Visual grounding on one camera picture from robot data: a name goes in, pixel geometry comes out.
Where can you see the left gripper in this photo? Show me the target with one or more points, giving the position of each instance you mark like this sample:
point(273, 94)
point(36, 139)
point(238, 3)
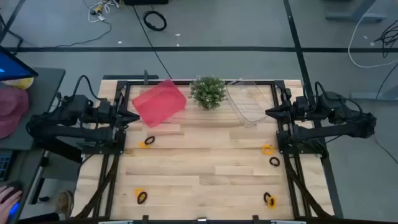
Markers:
point(118, 115)

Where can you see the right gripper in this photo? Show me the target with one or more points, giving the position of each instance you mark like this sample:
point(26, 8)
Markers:
point(293, 112)

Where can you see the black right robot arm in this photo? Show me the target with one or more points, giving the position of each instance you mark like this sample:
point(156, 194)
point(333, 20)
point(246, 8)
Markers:
point(326, 130)

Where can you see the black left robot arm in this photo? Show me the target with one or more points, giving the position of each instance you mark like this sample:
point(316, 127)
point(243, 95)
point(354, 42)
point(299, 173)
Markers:
point(62, 132)

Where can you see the pink plastic bin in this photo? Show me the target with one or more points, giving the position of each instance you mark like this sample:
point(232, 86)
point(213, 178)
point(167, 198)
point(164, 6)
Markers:
point(158, 102)

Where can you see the clear plastic bin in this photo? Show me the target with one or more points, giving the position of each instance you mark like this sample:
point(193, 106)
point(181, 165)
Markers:
point(245, 105)

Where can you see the potted artificial green plant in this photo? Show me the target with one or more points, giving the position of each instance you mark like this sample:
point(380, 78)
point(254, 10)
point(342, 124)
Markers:
point(207, 91)

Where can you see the grey side desk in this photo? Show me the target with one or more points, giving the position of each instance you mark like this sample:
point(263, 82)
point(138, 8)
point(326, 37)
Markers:
point(46, 84)

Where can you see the grey desk foot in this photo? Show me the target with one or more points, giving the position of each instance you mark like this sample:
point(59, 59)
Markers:
point(354, 16)
point(373, 95)

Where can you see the person's shoe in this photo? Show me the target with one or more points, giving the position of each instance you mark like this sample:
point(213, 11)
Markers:
point(64, 203)

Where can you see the pink cap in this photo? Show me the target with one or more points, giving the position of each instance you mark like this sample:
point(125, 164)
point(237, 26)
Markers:
point(12, 105)

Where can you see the black equipment box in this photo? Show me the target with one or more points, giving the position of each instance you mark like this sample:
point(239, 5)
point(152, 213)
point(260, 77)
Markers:
point(146, 2)

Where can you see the computer monitor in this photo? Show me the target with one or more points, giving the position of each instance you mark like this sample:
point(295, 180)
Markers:
point(12, 67)

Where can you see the black computer mouse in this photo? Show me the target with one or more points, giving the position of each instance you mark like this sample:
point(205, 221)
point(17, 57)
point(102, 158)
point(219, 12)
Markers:
point(15, 184)

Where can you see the computer keyboard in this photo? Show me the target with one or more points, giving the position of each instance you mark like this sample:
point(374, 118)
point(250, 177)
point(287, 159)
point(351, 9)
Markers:
point(3, 166)

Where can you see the person's hand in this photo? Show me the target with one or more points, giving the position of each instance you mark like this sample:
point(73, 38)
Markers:
point(7, 202)

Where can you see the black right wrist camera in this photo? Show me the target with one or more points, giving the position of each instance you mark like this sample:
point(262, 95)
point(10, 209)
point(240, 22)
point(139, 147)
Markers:
point(301, 104)

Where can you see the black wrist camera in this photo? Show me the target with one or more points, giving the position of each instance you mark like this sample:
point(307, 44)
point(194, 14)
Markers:
point(104, 107)
point(301, 104)

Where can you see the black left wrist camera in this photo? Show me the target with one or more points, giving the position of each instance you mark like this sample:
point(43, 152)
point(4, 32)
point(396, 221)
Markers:
point(104, 107)

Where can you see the black aluminium table frame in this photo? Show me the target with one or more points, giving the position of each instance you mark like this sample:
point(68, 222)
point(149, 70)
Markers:
point(264, 82)

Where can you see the black bracket bar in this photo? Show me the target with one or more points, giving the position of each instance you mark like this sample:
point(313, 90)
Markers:
point(130, 76)

